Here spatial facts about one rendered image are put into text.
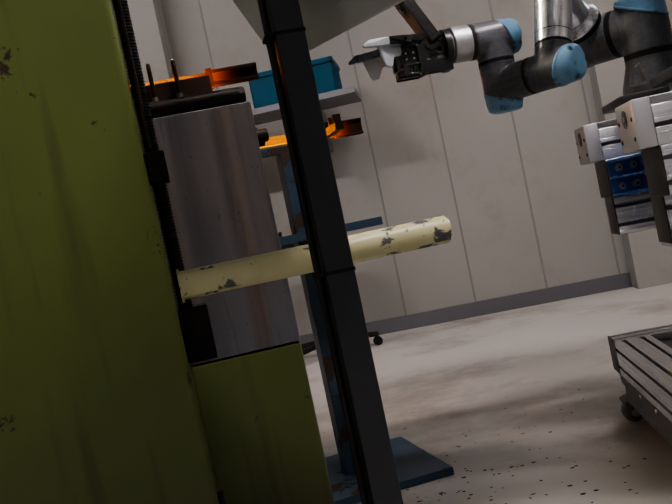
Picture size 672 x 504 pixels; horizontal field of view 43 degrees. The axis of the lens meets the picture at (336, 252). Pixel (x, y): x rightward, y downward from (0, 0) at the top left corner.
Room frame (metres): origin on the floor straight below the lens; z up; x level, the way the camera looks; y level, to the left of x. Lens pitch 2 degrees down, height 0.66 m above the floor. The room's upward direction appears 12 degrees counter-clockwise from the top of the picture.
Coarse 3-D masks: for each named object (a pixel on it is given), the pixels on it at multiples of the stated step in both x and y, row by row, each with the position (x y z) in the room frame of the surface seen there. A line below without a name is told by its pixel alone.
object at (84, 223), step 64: (0, 0) 1.20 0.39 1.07; (64, 0) 1.22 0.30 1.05; (0, 64) 1.20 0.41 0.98; (64, 64) 1.21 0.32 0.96; (0, 128) 1.19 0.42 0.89; (64, 128) 1.21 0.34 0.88; (128, 128) 1.22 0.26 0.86; (0, 192) 1.19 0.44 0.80; (64, 192) 1.21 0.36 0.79; (128, 192) 1.22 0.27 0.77; (0, 256) 1.19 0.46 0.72; (64, 256) 1.20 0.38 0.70; (128, 256) 1.22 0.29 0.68; (0, 320) 1.18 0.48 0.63; (64, 320) 1.20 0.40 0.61; (128, 320) 1.21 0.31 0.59; (0, 384) 1.18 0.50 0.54; (64, 384) 1.20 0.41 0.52; (128, 384) 1.21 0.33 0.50; (192, 384) 1.24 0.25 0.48; (0, 448) 1.18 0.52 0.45; (64, 448) 1.19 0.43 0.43; (128, 448) 1.21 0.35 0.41; (192, 448) 1.22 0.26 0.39
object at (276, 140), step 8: (344, 120) 2.38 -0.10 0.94; (352, 120) 2.38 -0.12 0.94; (360, 120) 2.40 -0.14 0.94; (344, 128) 2.38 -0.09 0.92; (352, 128) 2.39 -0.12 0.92; (360, 128) 2.39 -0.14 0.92; (280, 136) 2.32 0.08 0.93; (336, 136) 2.37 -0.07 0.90; (344, 136) 2.38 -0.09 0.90; (272, 144) 2.32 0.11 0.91; (280, 144) 2.35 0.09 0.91
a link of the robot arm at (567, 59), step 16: (544, 0) 1.71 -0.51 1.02; (560, 0) 1.70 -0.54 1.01; (544, 16) 1.70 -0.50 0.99; (560, 16) 1.69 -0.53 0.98; (544, 32) 1.70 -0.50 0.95; (560, 32) 1.68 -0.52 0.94; (544, 48) 1.69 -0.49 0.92; (560, 48) 1.66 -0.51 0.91; (576, 48) 1.67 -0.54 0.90; (528, 64) 1.71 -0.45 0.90; (544, 64) 1.68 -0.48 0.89; (560, 64) 1.66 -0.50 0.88; (576, 64) 1.66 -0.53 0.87; (528, 80) 1.71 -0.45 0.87; (544, 80) 1.69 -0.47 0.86; (560, 80) 1.67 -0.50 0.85; (576, 80) 1.67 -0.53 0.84
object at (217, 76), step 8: (248, 64) 1.69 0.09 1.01; (208, 72) 1.67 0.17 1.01; (216, 72) 1.68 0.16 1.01; (224, 72) 1.69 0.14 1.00; (232, 72) 1.69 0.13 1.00; (240, 72) 1.69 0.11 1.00; (248, 72) 1.70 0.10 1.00; (256, 72) 1.70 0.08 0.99; (160, 80) 1.66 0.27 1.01; (168, 80) 1.66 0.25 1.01; (216, 80) 1.69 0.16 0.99; (224, 80) 1.68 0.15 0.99; (232, 80) 1.68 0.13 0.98; (240, 80) 1.69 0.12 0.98; (248, 80) 1.71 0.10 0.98
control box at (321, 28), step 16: (240, 0) 1.27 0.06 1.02; (256, 0) 1.24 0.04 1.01; (304, 0) 1.18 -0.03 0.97; (320, 0) 1.16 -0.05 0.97; (336, 0) 1.14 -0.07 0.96; (352, 0) 1.12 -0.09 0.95; (368, 0) 1.10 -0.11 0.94; (384, 0) 1.09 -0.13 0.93; (400, 0) 1.07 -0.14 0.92; (256, 16) 1.27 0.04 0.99; (304, 16) 1.20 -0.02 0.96; (320, 16) 1.18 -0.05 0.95; (336, 16) 1.16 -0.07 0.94; (352, 16) 1.14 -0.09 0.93; (368, 16) 1.12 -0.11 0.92; (256, 32) 1.29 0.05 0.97; (320, 32) 1.20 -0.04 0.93; (336, 32) 1.18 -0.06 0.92
